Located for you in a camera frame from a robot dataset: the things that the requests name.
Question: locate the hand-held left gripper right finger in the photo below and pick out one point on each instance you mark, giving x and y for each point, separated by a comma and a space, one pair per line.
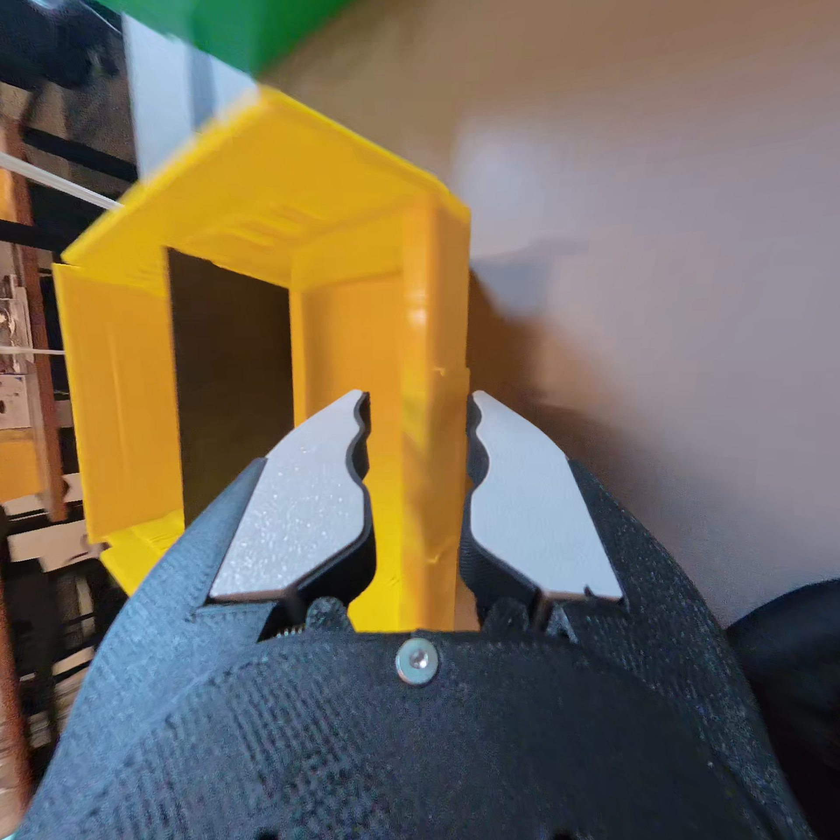
531, 512

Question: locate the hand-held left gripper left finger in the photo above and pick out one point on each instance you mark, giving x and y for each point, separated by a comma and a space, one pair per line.
295, 512

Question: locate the yellow plastic bin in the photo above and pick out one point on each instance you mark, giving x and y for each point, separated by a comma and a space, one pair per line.
367, 197

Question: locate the black mesh wrist rest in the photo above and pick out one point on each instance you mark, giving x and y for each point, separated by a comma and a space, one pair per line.
794, 689

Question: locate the green plastic bin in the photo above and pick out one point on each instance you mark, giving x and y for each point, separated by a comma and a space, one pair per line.
262, 33

